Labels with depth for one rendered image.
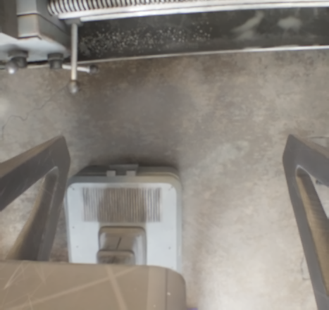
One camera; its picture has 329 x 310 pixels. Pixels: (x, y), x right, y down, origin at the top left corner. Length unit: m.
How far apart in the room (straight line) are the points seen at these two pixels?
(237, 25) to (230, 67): 0.42
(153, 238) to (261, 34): 0.94
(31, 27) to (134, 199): 0.81
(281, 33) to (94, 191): 0.97
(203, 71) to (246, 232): 0.87
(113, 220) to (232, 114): 0.76
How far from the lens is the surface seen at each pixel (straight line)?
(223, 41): 1.12
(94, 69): 0.95
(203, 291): 1.80
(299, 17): 1.21
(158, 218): 1.31
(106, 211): 1.33
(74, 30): 0.93
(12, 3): 0.79
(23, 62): 0.91
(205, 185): 1.54
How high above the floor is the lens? 1.48
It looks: 82 degrees down
